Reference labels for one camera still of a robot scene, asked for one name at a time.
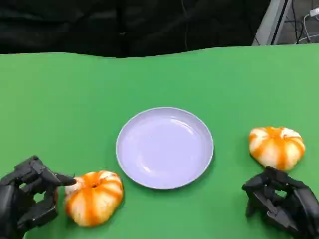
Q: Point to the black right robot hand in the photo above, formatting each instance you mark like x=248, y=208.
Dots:
x=301, y=206

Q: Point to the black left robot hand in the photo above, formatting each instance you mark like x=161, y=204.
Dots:
x=15, y=199

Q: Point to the orange and white bread roll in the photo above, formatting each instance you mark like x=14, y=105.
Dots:
x=94, y=199
x=276, y=149

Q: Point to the green table cloth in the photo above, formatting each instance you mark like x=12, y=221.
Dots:
x=74, y=99

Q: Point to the lilac plate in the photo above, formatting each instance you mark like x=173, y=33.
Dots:
x=164, y=149

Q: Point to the black backdrop curtain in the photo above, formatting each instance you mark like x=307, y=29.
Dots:
x=74, y=25

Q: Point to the white plug adapter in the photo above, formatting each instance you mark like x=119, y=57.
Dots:
x=314, y=12

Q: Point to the grey metal post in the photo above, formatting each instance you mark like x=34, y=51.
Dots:
x=268, y=25

